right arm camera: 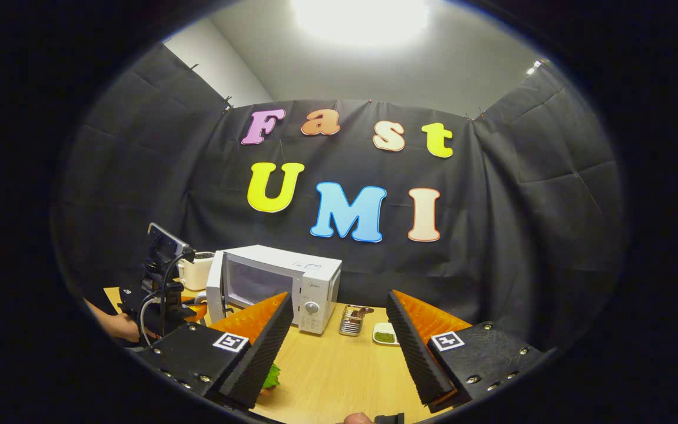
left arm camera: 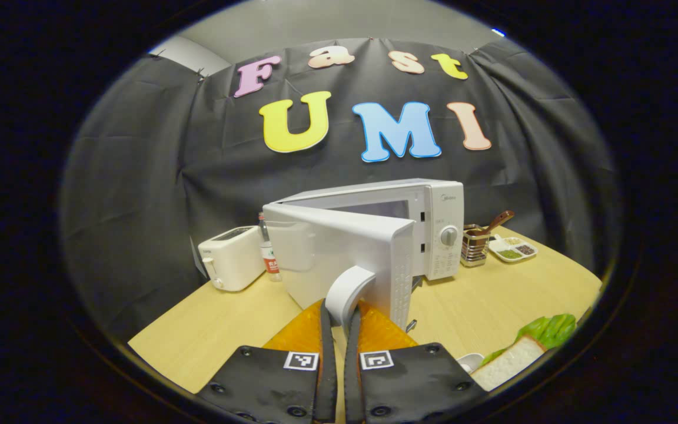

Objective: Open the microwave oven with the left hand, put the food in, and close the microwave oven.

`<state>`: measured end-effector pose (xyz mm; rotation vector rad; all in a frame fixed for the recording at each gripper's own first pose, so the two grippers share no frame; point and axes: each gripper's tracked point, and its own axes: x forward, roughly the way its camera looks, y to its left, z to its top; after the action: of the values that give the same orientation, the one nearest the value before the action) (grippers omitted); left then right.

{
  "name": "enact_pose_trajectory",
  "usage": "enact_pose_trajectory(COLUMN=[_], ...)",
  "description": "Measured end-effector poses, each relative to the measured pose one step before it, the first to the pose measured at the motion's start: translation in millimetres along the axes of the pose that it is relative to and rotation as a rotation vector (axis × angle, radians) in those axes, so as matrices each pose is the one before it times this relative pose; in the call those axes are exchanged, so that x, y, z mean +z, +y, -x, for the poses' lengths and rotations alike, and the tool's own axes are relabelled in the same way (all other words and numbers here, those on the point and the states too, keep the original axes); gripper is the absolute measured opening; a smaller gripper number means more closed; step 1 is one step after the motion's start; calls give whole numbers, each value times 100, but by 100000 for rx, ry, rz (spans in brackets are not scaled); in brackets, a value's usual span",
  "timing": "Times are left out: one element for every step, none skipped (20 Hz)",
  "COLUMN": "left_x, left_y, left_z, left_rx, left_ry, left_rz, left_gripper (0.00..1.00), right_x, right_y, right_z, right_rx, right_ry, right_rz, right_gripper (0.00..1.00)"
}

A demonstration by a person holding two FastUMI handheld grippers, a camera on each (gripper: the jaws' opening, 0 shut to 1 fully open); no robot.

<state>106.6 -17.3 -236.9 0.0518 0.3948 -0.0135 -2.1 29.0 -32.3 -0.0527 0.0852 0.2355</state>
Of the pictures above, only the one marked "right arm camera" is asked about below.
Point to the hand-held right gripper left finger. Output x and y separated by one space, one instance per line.
259 353

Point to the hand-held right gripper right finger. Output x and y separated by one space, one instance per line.
415 347

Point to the green lettuce leaf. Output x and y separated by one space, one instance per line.
272 377

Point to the white divided dish of beans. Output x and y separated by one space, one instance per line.
385 335

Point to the small ceiling light panel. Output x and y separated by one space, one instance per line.
534 67

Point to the black backdrop cloth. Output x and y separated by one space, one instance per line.
492 224

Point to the large ceiling light panel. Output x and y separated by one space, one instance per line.
359 20

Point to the white toaster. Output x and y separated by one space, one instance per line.
196 272

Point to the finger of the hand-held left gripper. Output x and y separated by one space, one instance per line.
196 312

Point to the white microwave oven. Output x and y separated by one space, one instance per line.
274 259

